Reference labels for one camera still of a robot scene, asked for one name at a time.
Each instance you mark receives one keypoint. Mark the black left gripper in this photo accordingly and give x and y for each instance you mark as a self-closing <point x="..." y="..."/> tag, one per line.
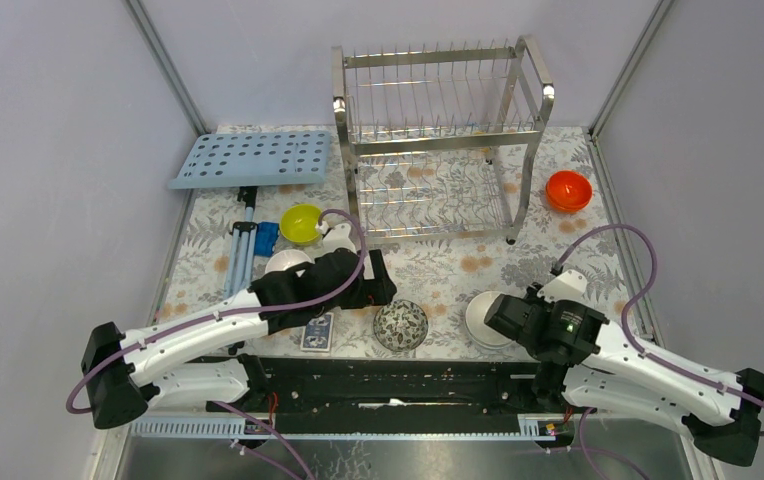
<point x="376" y="290"/>

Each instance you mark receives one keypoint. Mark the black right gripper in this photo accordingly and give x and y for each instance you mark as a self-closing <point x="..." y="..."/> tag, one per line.
<point x="531" y="296"/>

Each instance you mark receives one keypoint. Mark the white plastic bowl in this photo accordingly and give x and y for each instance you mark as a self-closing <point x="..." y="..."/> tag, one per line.
<point x="291" y="260"/>

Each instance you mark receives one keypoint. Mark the white ribbed bowl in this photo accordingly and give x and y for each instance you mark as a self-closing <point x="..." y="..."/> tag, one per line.
<point x="475" y="322"/>

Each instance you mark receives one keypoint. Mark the yellow-green plastic bowl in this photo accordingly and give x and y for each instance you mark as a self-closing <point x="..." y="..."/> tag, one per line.
<point x="299" y="224"/>

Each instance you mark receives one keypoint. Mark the red floral patterned cup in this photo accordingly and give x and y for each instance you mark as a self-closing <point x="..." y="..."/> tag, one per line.
<point x="400" y="326"/>

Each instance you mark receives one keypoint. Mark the orange bowl front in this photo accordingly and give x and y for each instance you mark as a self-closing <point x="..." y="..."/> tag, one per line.
<point x="568" y="191"/>

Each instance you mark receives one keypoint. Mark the stainless steel dish rack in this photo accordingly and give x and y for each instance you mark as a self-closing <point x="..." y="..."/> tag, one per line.
<point x="440" y="141"/>

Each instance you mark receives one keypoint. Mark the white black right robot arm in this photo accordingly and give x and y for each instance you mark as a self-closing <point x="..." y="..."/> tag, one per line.
<point x="585" y="360"/>

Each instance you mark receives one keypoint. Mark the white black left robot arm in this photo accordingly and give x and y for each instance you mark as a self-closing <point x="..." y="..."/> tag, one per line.
<point x="127" y="373"/>

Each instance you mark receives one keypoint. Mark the light blue folded tripod stand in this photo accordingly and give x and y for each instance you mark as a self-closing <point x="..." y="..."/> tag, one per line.
<point x="243" y="235"/>

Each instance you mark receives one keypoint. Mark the blue playing card deck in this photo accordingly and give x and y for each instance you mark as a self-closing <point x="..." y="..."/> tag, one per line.
<point x="317" y="334"/>

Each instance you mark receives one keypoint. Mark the light blue perforated tray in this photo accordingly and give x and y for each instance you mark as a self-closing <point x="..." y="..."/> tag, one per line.
<point x="255" y="159"/>

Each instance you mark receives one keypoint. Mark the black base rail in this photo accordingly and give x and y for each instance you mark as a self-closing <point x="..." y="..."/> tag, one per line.
<point x="399" y="395"/>

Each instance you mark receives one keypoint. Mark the light blue cable duct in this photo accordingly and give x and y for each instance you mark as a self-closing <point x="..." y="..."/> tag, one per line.
<point x="236" y="428"/>

